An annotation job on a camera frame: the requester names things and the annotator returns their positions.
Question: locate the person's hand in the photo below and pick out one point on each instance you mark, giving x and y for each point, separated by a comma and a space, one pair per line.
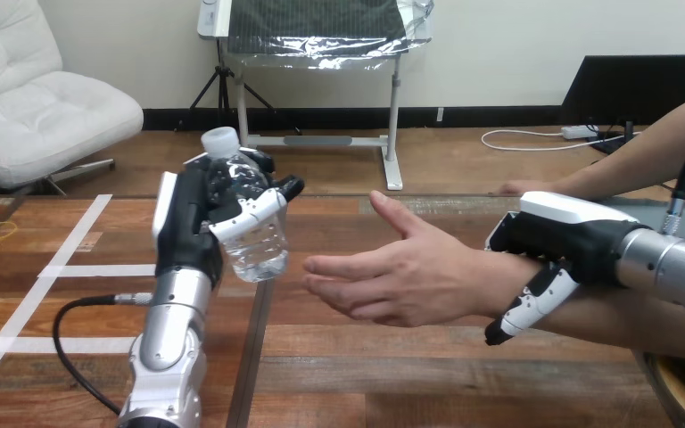
528, 188
425, 277

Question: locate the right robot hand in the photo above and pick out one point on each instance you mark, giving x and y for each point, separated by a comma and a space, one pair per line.
573, 239

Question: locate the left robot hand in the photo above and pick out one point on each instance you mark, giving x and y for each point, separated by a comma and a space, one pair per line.
184, 227

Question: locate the clear water bottle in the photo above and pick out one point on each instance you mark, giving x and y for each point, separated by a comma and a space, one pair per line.
260, 248

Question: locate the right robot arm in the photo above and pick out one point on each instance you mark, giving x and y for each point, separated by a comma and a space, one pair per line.
673, 266

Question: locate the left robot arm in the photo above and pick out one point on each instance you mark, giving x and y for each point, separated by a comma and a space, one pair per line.
171, 331

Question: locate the person's forearm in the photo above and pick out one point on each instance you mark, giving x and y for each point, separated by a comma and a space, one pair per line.
644, 156
614, 322

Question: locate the person's body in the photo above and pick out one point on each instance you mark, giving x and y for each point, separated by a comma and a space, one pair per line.
644, 211

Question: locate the white power strip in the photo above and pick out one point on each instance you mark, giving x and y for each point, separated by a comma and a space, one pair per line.
579, 132

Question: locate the dark screen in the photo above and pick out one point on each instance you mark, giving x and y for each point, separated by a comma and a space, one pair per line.
632, 88

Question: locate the black tripod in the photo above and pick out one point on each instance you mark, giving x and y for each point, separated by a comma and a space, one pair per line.
222, 83

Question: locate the white cushioned chair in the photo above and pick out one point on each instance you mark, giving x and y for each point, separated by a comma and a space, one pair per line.
41, 112

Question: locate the foil sheet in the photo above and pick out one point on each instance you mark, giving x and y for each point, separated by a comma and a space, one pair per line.
319, 47

